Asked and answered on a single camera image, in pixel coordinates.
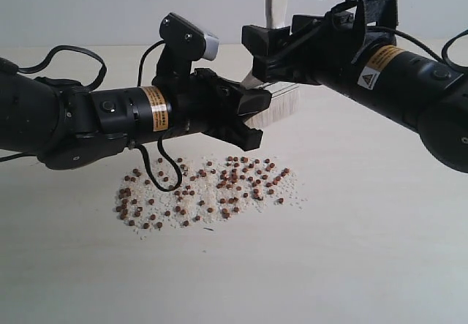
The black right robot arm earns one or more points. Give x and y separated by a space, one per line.
423 95

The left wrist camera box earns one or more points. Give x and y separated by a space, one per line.
185 43

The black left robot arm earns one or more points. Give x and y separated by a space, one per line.
66 126

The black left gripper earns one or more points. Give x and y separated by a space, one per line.
204 102

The wooden paint brush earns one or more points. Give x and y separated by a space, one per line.
286 97

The pile of beans and rice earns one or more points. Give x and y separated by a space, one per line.
206 191

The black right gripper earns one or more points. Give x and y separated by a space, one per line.
314 50

